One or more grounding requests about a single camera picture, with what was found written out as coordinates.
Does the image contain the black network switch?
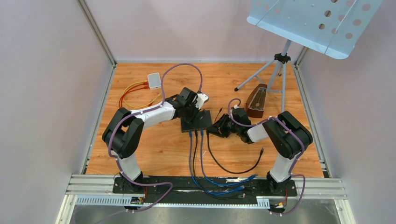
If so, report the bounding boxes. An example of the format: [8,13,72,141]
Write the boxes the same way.
[181,110,212,133]

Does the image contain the brown wooden metronome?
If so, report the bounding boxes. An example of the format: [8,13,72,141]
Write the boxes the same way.
[245,84,267,118]

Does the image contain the small white router box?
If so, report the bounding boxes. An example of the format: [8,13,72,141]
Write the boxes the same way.
[147,72,162,90]

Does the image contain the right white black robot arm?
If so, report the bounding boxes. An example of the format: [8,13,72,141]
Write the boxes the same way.
[206,108,313,195]

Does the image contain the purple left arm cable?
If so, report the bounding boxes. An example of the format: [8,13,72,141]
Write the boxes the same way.
[74,63,204,224]

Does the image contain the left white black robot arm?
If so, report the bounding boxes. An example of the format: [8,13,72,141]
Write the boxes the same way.
[102,87,209,193]

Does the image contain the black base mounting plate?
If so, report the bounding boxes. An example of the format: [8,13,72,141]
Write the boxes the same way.
[112,176,297,204]

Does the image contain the blue network cable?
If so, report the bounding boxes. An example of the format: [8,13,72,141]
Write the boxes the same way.
[199,130,257,187]
[188,131,245,196]

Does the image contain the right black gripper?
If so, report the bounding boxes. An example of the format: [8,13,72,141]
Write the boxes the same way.
[207,113,241,138]

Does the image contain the silver music stand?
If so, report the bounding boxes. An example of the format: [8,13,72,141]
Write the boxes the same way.
[237,0,394,117]

